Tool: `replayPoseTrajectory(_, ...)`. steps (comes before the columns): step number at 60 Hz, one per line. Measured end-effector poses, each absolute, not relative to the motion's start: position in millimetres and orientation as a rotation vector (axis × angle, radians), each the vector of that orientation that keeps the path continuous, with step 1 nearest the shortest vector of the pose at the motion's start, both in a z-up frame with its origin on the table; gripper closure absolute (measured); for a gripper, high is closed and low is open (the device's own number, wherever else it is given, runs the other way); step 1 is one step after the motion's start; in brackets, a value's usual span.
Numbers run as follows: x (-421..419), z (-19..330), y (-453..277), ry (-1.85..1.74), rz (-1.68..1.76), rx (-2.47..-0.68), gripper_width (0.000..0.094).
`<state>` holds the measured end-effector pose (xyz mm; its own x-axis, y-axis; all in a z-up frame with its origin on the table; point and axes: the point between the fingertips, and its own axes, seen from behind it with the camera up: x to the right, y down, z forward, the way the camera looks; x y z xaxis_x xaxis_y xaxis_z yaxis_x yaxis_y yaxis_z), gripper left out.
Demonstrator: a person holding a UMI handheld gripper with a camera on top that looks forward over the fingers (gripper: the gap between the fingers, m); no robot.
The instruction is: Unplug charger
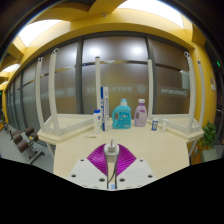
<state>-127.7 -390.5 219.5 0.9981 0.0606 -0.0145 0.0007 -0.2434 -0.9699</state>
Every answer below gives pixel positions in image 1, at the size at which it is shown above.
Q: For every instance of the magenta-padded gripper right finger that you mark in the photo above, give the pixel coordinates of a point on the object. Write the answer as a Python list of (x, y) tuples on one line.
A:
[(135, 173)]

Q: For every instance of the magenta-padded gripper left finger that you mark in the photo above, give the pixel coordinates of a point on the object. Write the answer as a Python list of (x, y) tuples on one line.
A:
[(87, 171)]

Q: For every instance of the white charger block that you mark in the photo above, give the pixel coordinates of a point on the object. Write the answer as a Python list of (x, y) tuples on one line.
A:
[(111, 150)]

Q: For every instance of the white bottle blue cap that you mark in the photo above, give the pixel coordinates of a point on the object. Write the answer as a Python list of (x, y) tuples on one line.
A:
[(97, 124)]

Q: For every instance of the upturned beige table white legs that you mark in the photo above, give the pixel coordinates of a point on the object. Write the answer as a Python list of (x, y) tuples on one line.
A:
[(71, 125), (180, 125)]

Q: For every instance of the small blue white jar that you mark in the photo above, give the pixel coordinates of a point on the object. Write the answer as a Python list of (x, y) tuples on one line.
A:
[(155, 125)]

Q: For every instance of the small white bottle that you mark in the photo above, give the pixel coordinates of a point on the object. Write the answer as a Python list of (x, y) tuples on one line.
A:
[(164, 126)]

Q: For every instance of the teal detergent bottle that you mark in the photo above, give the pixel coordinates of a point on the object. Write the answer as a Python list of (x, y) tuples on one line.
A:
[(121, 118)]

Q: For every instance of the purple detergent bottle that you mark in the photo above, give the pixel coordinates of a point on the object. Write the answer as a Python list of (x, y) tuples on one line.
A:
[(140, 115)]

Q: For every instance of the tall blue white box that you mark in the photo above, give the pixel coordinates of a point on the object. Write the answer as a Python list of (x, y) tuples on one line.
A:
[(105, 110)]

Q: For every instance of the brown padded gym equipment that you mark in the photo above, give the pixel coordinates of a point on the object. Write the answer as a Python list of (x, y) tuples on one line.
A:
[(25, 141)]

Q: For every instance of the pale green planter box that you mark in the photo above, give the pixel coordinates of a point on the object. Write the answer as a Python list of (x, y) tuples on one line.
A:
[(210, 155)]

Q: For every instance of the green leafy plant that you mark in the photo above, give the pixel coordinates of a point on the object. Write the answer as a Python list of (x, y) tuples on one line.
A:
[(209, 133)]

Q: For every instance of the dark door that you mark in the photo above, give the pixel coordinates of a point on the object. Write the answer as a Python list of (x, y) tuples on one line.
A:
[(220, 113)]

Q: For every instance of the green exit sign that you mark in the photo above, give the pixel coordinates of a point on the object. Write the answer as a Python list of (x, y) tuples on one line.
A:
[(218, 63)]

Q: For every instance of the ceiling light panels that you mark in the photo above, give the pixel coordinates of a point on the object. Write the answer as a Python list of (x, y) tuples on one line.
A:
[(36, 30)]

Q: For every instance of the small wall notice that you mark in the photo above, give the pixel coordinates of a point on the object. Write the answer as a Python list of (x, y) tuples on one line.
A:
[(212, 83)]

